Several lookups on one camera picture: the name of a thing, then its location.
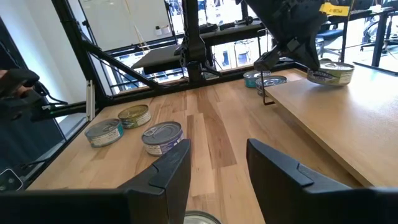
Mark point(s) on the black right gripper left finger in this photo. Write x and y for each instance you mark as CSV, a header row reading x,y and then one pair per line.
x,y
158,189

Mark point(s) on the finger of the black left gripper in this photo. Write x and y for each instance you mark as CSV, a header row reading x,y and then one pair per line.
x,y
269,59
308,53

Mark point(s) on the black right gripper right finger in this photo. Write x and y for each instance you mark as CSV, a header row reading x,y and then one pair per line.
x,y
289,196

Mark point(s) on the blue label seafood can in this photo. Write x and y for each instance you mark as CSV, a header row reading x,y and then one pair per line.
x,y
270,81
161,138

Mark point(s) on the teal yellowfin tuna can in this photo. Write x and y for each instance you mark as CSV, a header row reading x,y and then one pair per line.
x,y
200,218
104,132
250,80

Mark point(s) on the green label tuna can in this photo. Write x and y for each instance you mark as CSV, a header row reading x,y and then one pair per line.
x,y
334,74

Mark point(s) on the gold lid green tuna can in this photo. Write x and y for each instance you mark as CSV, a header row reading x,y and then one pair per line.
x,y
134,115

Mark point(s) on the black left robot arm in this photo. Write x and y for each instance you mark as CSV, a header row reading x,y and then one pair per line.
x,y
193,37

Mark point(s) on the blue office chair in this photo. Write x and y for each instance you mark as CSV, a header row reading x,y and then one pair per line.
x,y
329,34

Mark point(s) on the yellow label tag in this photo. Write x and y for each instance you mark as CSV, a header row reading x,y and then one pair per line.
x,y
334,9

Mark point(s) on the black desk clamp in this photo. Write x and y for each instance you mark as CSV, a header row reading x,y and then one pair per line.
x,y
231,25

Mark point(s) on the black office desk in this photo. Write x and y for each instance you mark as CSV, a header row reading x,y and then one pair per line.
x,y
381,40

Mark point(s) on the small white bottle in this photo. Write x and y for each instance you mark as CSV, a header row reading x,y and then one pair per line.
x,y
158,30
166,29

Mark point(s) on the dark glossy panel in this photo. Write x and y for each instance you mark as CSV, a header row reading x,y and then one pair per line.
x,y
28,146

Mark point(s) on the white board panel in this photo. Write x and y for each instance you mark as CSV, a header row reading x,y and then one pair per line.
x,y
124,21

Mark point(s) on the black smartphone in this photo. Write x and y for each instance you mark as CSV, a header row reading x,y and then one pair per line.
x,y
9,180

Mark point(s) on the person's hand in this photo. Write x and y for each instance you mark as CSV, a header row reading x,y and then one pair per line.
x,y
23,90

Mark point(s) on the white metal frame bracket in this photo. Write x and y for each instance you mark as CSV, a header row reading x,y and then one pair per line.
x,y
90,99

